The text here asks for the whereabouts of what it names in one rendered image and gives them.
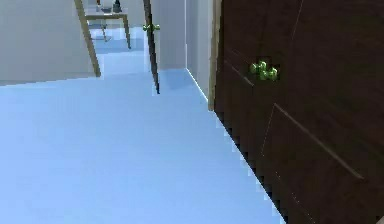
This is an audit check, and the dark brown open room door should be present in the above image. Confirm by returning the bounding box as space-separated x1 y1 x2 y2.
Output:
142 0 161 95

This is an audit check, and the green door knob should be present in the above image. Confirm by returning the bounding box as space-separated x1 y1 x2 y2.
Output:
249 60 279 82
142 23 161 33

